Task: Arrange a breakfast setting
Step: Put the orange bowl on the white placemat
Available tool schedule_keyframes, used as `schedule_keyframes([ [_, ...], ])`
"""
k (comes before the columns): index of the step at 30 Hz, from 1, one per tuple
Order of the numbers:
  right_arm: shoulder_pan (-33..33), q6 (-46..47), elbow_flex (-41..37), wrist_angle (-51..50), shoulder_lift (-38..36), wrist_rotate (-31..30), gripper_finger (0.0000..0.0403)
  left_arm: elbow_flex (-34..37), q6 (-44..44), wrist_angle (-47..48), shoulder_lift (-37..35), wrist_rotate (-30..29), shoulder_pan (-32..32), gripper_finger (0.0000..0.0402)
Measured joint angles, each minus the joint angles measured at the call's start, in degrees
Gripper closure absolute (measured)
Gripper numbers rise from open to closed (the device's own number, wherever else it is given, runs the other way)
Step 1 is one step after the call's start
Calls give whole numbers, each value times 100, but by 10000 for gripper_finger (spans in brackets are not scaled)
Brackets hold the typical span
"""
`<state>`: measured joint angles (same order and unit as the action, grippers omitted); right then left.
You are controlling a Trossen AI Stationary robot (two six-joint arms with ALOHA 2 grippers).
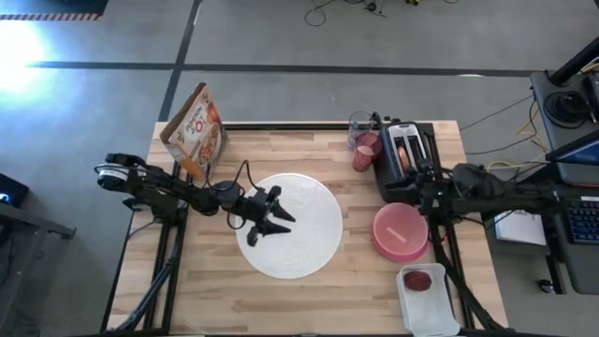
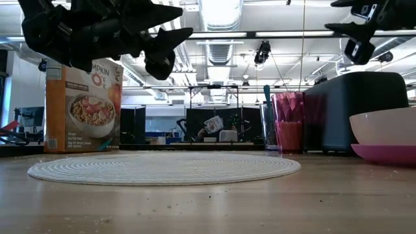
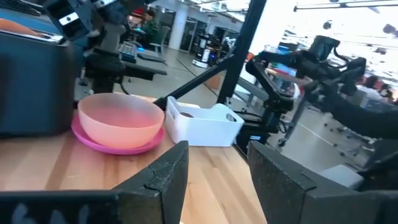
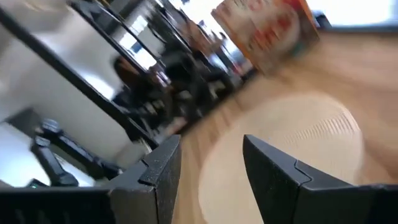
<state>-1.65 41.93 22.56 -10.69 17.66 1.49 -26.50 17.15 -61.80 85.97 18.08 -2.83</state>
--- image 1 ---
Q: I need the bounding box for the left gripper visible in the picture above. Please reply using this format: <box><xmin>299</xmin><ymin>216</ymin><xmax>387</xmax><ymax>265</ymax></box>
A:
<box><xmin>232</xmin><ymin>184</ymin><xmax>297</xmax><ymax>248</ymax></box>

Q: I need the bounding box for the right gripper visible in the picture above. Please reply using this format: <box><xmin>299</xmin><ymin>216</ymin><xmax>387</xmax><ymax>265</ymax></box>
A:
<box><xmin>406</xmin><ymin>158</ymin><xmax>453</xmax><ymax>217</ymax></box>

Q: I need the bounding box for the white round woven placemat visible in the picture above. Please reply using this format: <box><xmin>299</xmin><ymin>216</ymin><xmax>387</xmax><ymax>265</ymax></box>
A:
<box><xmin>234</xmin><ymin>172</ymin><xmax>344</xmax><ymax>281</ymax></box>

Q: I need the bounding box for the brown bagel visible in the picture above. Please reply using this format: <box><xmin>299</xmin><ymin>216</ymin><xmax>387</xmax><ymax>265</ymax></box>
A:
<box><xmin>397</xmin><ymin>146</ymin><xmax>413</xmax><ymax>173</ymax></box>

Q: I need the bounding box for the pale pink plastic bowl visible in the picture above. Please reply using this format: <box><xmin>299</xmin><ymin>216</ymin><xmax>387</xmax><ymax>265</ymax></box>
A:
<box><xmin>373</xmin><ymin>202</ymin><xmax>430</xmax><ymax>257</ymax></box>

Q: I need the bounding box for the pink faceted plastic tumbler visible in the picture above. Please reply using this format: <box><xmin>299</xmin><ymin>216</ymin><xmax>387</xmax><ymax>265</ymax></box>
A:
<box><xmin>352</xmin><ymin>132</ymin><xmax>384</xmax><ymax>173</ymax></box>

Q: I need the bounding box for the dark red plum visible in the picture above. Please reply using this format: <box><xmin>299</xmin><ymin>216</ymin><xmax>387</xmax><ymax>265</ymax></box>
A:
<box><xmin>403</xmin><ymin>270</ymin><xmax>433</xmax><ymax>292</ymax></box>

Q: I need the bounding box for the orange pumpkin cereal box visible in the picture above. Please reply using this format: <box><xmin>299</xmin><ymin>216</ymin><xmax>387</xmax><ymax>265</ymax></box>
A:
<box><xmin>159</xmin><ymin>81</ymin><xmax>229</xmax><ymax>182</ymax></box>

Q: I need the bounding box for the black two-slot toaster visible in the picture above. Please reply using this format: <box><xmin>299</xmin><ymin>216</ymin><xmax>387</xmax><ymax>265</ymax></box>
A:
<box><xmin>373</xmin><ymin>120</ymin><xmax>441</xmax><ymax>206</ymax></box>

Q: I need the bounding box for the clear drinking glass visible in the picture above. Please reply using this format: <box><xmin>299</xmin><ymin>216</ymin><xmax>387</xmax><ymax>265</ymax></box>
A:
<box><xmin>347</xmin><ymin>110</ymin><xmax>378</xmax><ymax>149</ymax></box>

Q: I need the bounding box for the white paper sheet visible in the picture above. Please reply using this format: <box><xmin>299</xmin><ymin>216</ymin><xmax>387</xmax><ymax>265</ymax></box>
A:
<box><xmin>494</xmin><ymin>209</ymin><xmax>548</xmax><ymax>247</ymax></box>

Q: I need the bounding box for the white rectangular tray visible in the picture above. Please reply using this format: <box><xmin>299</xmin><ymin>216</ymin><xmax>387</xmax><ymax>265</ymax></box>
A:
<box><xmin>395</xmin><ymin>262</ymin><xmax>461</xmax><ymax>337</ymax></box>

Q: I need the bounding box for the grey side desk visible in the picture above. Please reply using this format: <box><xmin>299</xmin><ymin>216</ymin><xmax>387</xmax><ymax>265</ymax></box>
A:
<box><xmin>530</xmin><ymin>69</ymin><xmax>599</xmax><ymax>296</ymax></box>

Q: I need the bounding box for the black computer keyboard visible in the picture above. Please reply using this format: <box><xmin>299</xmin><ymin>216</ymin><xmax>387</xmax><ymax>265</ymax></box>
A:
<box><xmin>564</xmin><ymin>196</ymin><xmax>599</xmax><ymax>245</ymax></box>

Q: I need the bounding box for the laptop with blue screen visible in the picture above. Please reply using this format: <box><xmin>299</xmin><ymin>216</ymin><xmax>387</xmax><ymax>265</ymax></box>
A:
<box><xmin>545</xmin><ymin>128</ymin><xmax>599</xmax><ymax>186</ymax></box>

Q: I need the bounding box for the dark metal pole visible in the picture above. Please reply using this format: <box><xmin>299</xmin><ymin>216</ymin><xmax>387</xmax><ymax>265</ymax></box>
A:
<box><xmin>549</xmin><ymin>37</ymin><xmax>599</xmax><ymax>88</ymax></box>

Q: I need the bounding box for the black device with blue light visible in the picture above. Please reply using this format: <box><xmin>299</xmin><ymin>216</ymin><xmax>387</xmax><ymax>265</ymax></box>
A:
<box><xmin>0</xmin><ymin>172</ymin><xmax>30</xmax><ymax>208</ymax></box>

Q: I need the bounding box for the striped hazard tape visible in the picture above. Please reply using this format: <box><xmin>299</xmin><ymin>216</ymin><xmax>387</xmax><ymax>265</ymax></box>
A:
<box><xmin>0</xmin><ymin>12</ymin><xmax>102</xmax><ymax>22</ymax></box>

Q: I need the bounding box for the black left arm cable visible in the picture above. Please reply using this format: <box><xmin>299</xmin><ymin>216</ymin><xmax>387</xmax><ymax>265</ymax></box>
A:
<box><xmin>226</xmin><ymin>159</ymin><xmax>263</xmax><ymax>230</ymax></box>

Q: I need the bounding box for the black floor cable loop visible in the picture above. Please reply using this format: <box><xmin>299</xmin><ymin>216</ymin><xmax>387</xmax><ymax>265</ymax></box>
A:
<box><xmin>303</xmin><ymin>0</ymin><xmax>328</xmax><ymax>28</ymax></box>

